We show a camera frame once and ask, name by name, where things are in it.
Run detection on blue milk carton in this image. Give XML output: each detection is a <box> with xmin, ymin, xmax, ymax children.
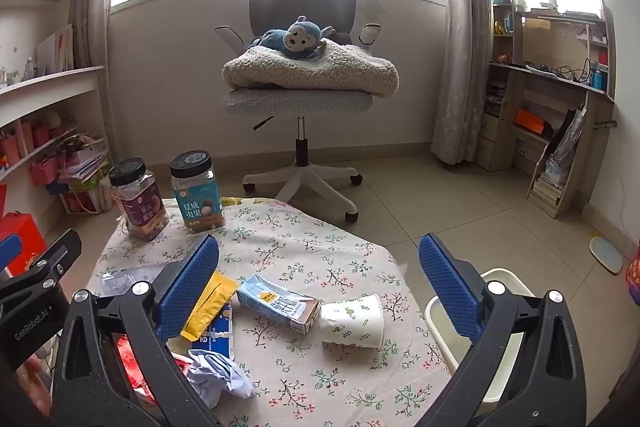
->
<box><xmin>236</xmin><ymin>274</ymin><xmax>322</xmax><ymax>336</ymax></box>

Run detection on paper gift bags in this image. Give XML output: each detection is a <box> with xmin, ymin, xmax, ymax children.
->
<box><xmin>56</xmin><ymin>133</ymin><xmax>114</xmax><ymax>214</ymax></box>

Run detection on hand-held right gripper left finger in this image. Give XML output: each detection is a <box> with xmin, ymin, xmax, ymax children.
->
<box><xmin>52</xmin><ymin>234</ymin><xmax>221</xmax><ymax>427</ymax></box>

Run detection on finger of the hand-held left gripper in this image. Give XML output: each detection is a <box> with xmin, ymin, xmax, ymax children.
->
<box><xmin>0</xmin><ymin>234</ymin><xmax>22</xmax><ymax>277</ymax></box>
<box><xmin>0</xmin><ymin>229</ymin><xmax>83</xmax><ymax>310</ymax></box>

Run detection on blue biscuit box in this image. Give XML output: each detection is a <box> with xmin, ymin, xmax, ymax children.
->
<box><xmin>189</xmin><ymin>302</ymin><xmax>237</xmax><ymax>359</ymax></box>

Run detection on crumpled white paper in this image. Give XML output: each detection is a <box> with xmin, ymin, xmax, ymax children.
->
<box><xmin>187</xmin><ymin>349</ymin><xmax>255</xmax><ymax>411</ymax></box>

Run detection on wooden desk hutch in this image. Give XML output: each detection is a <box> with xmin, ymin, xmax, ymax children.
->
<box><xmin>474</xmin><ymin>0</ymin><xmax>618</xmax><ymax>219</ymax></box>

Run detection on red snack wrapper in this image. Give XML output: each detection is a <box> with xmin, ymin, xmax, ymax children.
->
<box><xmin>115</xmin><ymin>334</ymin><xmax>192</xmax><ymax>404</ymax></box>

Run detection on white bathroom scale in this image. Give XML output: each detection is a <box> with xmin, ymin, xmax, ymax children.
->
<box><xmin>588</xmin><ymin>234</ymin><xmax>625</xmax><ymax>276</ymax></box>

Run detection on red bag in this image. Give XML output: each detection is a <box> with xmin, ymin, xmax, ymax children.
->
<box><xmin>0</xmin><ymin>211</ymin><xmax>49</xmax><ymax>279</ymax></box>

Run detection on yellow snack packet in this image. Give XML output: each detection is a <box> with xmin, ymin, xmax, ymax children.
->
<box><xmin>180</xmin><ymin>271</ymin><xmax>240</xmax><ymax>343</ymax></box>

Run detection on purple label nut jar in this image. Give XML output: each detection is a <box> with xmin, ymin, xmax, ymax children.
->
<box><xmin>108</xmin><ymin>158</ymin><xmax>168</xmax><ymax>243</ymax></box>

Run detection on silver folded umbrella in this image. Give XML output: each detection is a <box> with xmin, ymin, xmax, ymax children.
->
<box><xmin>544</xmin><ymin>106</ymin><xmax>587</xmax><ymax>170</ymax></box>

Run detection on blue plush monkey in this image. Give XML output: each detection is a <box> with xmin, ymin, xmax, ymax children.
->
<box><xmin>248</xmin><ymin>16</ymin><xmax>335</xmax><ymax>58</ymax></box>

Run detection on white curved bookshelf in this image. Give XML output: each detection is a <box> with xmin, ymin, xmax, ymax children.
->
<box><xmin>0</xmin><ymin>0</ymin><xmax>115</xmax><ymax>228</ymax></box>

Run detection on orange box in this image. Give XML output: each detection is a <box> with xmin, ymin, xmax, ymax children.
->
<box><xmin>514</xmin><ymin>108</ymin><xmax>549</xmax><ymax>136</ymax></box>

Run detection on black cables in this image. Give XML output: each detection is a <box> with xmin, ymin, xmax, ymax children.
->
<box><xmin>525</xmin><ymin>63</ymin><xmax>592</xmax><ymax>84</ymax></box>

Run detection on white leaf-print paper cup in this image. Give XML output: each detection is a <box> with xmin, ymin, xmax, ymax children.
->
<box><xmin>319</xmin><ymin>293</ymin><xmax>385</xmax><ymax>352</ymax></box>

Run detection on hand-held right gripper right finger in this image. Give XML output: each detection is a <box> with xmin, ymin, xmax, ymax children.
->
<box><xmin>418</xmin><ymin>233</ymin><xmax>586</xmax><ymax>427</ymax></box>

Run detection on person's left hand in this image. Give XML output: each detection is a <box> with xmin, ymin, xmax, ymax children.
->
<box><xmin>16</xmin><ymin>354</ymin><xmax>54</xmax><ymax>419</ymax></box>

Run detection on blue label nut jar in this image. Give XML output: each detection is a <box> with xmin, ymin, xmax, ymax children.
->
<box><xmin>169</xmin><ymin>150</ymin><xmax>227</xmax><ymax>234</ymax></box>

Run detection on white plastic bin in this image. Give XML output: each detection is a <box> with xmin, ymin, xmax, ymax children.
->
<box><xmin>423</xmin><ymin>267</ymin><xmax>537</xmax><ymax>409</ymax></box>

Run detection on clear plastic bottle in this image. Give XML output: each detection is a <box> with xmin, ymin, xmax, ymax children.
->
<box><xmin>98</xmin><ymin>264</ymin><xmax>167</xmax><ymax>299</ymax></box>

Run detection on beige fleece blanket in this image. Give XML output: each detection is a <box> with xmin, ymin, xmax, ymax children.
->
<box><xmin>222</xmin><ymin>40</ymin><xmax>400</xmax><ymax>98</ymax></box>

